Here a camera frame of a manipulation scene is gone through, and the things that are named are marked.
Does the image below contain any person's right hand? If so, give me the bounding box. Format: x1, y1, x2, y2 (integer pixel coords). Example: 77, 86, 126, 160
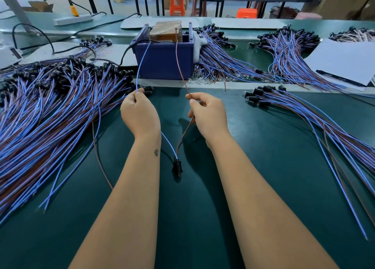
186, 92, 230, 148

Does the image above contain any person's left hand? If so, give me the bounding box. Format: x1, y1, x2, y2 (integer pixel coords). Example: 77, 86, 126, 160
120, 88, 162, 140

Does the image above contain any blue brown plug cable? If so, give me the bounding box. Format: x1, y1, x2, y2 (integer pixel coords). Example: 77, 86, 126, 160
135, 38, 197, 183

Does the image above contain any blue plastic tester box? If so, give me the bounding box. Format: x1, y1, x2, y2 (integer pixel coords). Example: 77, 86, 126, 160
132, 22, 197, 80

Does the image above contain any pile of wired lamps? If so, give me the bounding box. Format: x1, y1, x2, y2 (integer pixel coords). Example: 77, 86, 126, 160
0, 54, 154, 226
244, 84, 375, 240

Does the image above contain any person's right forearm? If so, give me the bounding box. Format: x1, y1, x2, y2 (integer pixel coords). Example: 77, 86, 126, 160
208, 138, 339, 269

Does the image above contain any person's left forearm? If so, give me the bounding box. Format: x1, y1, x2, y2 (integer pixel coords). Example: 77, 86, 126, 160
69, 134, 162, 269

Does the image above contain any white power strip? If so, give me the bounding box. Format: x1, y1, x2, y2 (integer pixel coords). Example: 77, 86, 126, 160
54, 13, 95, 26

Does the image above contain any white flat mat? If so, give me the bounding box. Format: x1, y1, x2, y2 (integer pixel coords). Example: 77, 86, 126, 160
211, 17, 288, 30
121, 15, 212, 30
20, 41, 138, 67

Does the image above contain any brown cardboard block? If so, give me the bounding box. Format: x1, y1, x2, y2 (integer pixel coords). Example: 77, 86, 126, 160
150, 21, 183, 43

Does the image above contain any orange plastic stool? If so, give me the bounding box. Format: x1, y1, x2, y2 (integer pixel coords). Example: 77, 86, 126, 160
170, 0, 186, 16
237, 8, 259, 19

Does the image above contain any black pen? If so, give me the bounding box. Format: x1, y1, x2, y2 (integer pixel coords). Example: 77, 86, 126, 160
315, 69, 365, 87

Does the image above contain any pink plastic stool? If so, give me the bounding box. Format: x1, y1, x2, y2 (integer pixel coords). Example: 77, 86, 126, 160
295, 12, 322, 20

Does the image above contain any white plastic device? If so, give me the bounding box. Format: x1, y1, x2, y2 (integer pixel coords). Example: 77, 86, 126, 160
0, 44, 23, 69

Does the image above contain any white paper sheet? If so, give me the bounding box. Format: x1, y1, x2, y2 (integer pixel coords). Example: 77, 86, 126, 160
304, 39, 375, 86

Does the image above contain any open cardboard box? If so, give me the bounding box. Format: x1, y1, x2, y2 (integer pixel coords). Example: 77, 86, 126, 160
28, 1, 54, 12

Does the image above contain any grey metal pole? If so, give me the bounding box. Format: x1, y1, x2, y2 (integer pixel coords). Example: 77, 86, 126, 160
0, 0, 33, 23

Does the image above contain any loose grey wire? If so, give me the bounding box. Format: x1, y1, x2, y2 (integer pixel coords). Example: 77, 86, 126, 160
92, 122, 114, 190

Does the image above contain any black power cable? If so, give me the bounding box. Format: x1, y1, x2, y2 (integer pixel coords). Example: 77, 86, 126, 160
12, 12, 143, 53

